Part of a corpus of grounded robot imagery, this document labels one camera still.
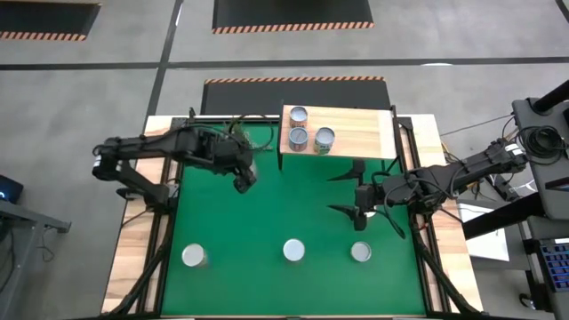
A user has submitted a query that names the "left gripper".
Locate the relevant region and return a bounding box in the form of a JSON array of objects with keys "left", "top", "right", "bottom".
[{"left": 202, "top": 132, "right": 259, "bottom": 195}]

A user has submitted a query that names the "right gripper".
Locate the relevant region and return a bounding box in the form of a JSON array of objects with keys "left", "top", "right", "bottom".
[{"left": 327, "top": 159, "right": 390, "bottom": 232}]

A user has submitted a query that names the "mix vegetable label tin can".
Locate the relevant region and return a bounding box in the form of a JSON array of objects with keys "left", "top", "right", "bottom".
[{"left": 314, "top": 126, "right": 336, "bottom": 156}]

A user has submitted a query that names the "silver lid tin can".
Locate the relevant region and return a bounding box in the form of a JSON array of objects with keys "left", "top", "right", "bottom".
[
  {"left": 349, "top": 241, "right": 373, "bottom": 263},
  {"left": 180, "top": 243, "right": 208, "bottom": 269}
]

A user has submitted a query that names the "blue dotted label tin can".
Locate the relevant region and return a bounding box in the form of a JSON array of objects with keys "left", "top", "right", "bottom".
[{"left": 288, "top": 126, "right": 309, "bottom": 153}]

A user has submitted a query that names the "pale green label tin can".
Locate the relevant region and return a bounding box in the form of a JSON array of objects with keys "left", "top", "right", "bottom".
[{"left": 282, "top": 238, "right": 307, "bottom": 263}]

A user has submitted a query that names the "red label small tin can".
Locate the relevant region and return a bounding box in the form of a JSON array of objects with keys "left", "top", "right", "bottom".
[{"left": 288, "top": 105, "right": 309, "bottom": 129}]

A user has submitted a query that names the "wooden shelf with black legs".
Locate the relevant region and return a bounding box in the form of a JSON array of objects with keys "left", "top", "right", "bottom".
[{"left": 276, "top": 102, "right": 398, "bottom": 173}]

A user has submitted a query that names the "black hazard striped floor mat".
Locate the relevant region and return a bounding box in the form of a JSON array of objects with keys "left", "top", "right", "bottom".
[
  {"left": 199, "top": 75, "right": 392, "bottom": 117},
  {"left": 211, "top": 0, "right": 375, "bottom": 36},
  {"left": 0, "top": 0, "right": 102, "bottom": 43}
]

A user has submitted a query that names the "green table mat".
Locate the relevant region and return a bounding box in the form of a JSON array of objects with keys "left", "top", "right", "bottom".
[{"left": 160, "top": 122, "right": 427, "bottom": 316}]

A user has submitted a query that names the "white paper sheet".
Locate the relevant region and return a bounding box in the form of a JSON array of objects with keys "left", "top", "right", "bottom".
[{"left": 457, "top": 206, "right": 510, "bottom": 262}]

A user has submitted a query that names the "grey equipment stand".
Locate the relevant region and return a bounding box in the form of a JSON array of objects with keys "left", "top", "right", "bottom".
[{"left": 510, "top": 78, "right": 569, "bottom": 223}]

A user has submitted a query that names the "grey desk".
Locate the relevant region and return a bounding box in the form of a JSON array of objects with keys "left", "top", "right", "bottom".
[{"left": 0, "top": 199, "right": 72, "bottom": 320}]

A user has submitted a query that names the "dark monitor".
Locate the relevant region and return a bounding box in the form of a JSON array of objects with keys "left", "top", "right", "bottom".
[{"left": 0, "top": 174, "right": 24, "bottom": 204}]

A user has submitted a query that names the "blue lit keyboard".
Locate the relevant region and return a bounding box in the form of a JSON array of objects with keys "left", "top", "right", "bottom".
[{"left": 535, "top": 237, "right": 569, "bottom": 292}]

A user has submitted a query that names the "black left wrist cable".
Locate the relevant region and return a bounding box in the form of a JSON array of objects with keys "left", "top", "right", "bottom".
[{"left": 226, "top": 114, "right": 275, "bottom": 152}]

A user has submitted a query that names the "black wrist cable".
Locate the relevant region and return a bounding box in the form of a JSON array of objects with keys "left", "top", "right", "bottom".
[
  {"left": 226, "top": 114, "right": 275, "bottom": 152},
  {"left": 371, "top": 171, "right": 406, "bottom": 240}
]

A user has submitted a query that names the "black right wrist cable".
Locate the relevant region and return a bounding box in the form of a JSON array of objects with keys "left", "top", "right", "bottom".
[{"left": 371, "top": 171, "right": 406, "bottom": 240}]

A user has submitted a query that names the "black aluminium table frame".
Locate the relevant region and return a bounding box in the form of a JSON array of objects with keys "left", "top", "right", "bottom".
[{"left": 104, "top": 106, "right": 484, "bottom": 320}]

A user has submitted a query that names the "coiled black cable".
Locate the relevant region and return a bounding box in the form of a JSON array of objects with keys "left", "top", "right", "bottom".
[{"left": 517, "top": 124, "right": 568, "bottom": 160}]

